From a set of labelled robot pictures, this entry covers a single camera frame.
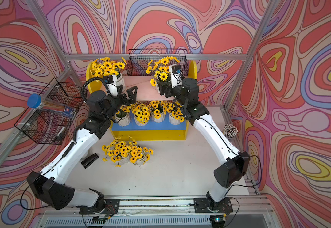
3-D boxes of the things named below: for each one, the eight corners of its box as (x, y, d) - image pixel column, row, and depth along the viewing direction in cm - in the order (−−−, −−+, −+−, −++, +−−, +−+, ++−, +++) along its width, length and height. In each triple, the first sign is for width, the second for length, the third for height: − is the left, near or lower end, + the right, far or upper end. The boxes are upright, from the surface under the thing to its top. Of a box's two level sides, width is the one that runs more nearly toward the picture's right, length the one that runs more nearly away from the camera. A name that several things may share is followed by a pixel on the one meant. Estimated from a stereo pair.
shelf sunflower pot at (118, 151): (111, 172, 86) (103, 162, 75) (108, 154, 94) (100, 142, 82) (135, 163, 90) (130, 152, 79) (130, 146, 98) (125, 134, 86)
